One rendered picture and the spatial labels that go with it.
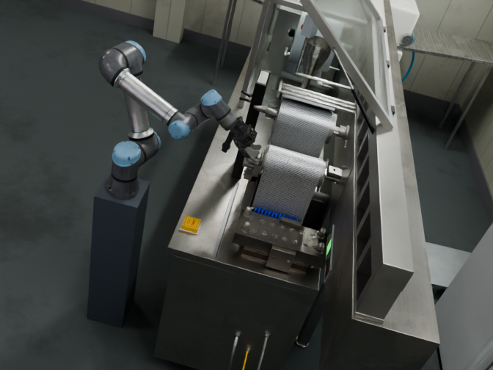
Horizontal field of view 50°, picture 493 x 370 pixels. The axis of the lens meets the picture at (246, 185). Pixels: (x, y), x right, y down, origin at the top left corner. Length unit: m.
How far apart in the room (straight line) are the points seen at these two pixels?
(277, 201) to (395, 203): 0.84
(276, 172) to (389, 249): 0.92
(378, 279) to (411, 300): 0.26
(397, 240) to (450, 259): 2.70
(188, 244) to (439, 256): 2.29
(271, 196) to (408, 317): 0.94
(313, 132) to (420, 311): 1.05
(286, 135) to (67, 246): 1.67
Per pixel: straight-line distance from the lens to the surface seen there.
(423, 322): 1.61
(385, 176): 1.67
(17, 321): 3.14
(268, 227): 2.27
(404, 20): 5.01
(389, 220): 1.50
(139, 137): 2.41
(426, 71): 6.18
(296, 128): 2.37
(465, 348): 3.27
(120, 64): 2.21
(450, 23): 6.02
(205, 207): 2.48
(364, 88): 1.86
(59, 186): 3.89
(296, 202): 2.31
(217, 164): 2.75
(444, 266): 4.06
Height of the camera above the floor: 2.53
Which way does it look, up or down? 38 degrees down
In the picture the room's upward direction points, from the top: 16 degrees clockwise
